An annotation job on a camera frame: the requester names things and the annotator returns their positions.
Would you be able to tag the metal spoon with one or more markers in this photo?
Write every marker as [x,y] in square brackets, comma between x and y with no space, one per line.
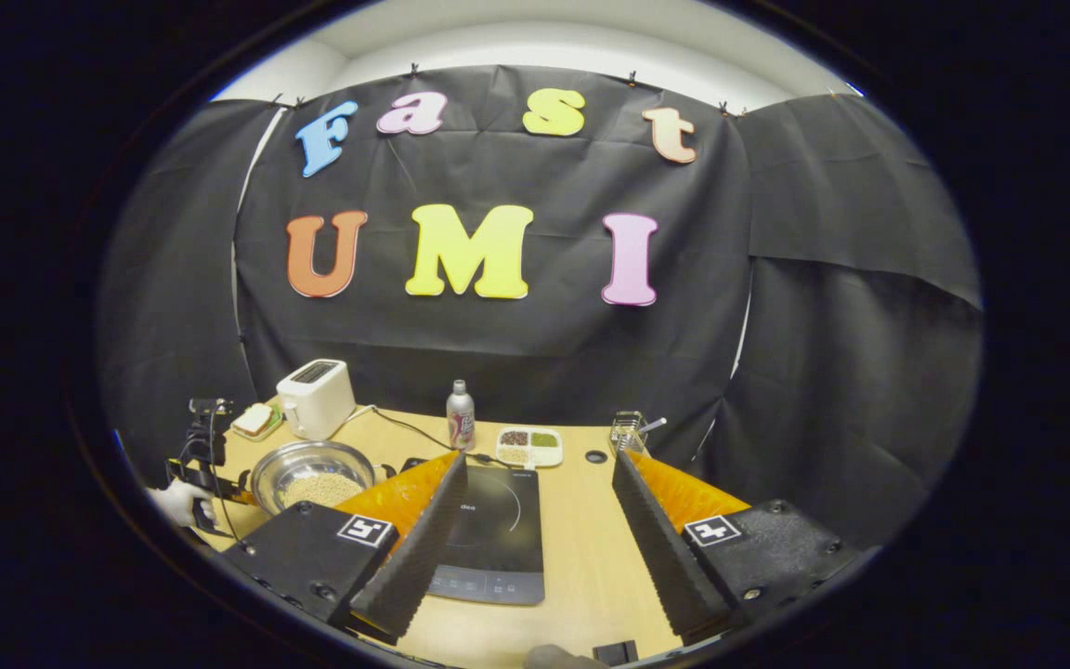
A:
[654,426]

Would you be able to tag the green plate with sandwich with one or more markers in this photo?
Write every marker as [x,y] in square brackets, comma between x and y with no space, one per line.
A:
[254,421]

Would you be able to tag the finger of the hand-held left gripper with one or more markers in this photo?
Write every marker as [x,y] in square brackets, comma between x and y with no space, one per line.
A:
[236,492]

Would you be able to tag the white divided dish of beans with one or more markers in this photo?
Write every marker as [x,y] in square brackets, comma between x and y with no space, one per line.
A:
[529,447]

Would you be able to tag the pile of soybeans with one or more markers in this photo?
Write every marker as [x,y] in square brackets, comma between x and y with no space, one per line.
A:
[321,490]

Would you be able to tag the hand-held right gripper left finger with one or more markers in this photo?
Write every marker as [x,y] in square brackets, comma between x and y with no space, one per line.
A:
[414,557]

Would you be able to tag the metal mesh utensil holder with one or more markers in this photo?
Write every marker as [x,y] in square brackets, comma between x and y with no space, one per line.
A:
[628,435]

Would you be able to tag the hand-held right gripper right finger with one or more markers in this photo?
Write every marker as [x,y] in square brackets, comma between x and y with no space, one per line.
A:
[665,557]

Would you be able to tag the white toaster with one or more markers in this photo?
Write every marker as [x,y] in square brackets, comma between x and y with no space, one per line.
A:
[317,400]

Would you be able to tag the black induction cooktop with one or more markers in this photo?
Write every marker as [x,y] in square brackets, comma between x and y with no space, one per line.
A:
[498,539]

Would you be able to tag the silver bottle with pink label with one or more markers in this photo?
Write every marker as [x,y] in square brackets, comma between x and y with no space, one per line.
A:
[461,423]

